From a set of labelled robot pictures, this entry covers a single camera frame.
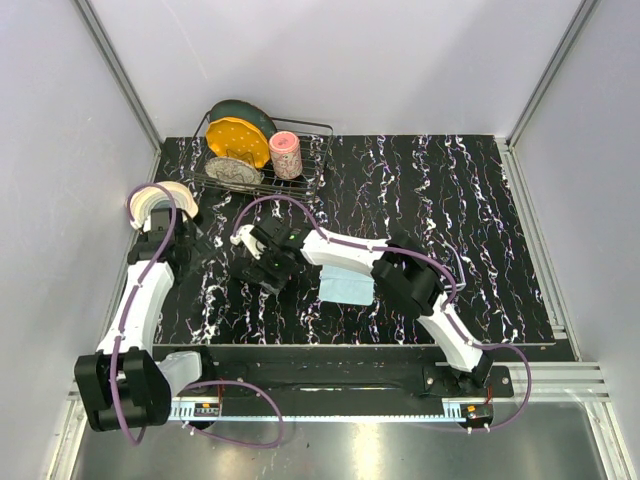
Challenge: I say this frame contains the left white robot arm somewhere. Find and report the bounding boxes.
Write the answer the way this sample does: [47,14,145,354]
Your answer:
[74,206,216,432]

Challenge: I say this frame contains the pink patterned cup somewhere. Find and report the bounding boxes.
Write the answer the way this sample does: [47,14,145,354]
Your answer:
[269,131,303,180]

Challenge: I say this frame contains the dark green plate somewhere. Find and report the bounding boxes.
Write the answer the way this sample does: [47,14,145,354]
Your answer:
[208,99,277,140]

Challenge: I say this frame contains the yellow dotted plate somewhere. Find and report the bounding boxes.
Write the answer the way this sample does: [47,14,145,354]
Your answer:
[205,116,271,169]

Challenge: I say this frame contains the black wire dish rack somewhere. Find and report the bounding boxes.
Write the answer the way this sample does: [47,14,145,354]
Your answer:
[181,104,334,203]

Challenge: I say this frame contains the light blue cleaning cloth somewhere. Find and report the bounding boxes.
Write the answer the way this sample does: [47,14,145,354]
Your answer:
[318,265,374,306]

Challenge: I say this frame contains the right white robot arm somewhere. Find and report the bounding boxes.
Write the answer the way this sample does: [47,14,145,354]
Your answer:
[230,218,493,397]

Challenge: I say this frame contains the cream bowl with rings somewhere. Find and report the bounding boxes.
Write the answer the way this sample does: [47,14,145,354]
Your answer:
[126,181,199,229]

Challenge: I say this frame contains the grey patterned small plate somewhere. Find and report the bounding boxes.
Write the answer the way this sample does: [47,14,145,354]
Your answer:
[204,157,263,190]

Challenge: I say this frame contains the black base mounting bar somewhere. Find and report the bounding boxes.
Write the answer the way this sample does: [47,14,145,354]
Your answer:
[153,344,514,399]

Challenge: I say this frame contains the white frame sunglasses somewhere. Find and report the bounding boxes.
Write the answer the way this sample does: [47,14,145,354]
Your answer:
[443,242,467,291]

